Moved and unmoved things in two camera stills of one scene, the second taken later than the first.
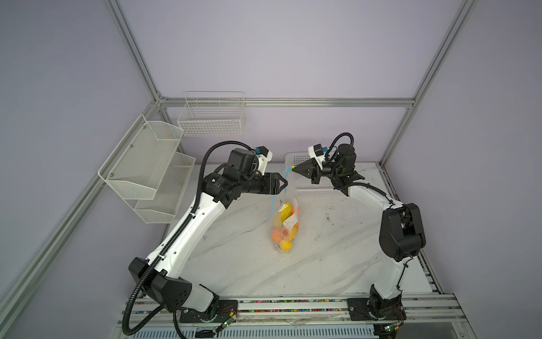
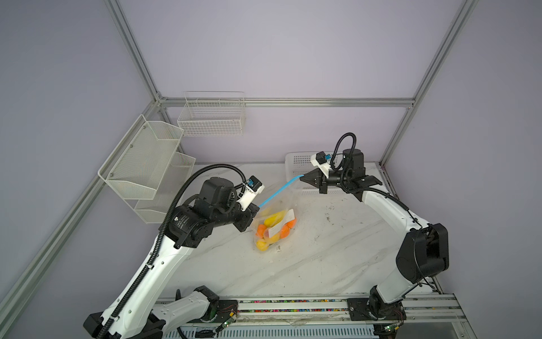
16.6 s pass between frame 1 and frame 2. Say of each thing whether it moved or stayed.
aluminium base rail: stayed
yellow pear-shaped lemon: moved
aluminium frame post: stayed
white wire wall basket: stayed
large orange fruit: moved
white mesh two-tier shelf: stayed
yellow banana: moved
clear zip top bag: moved
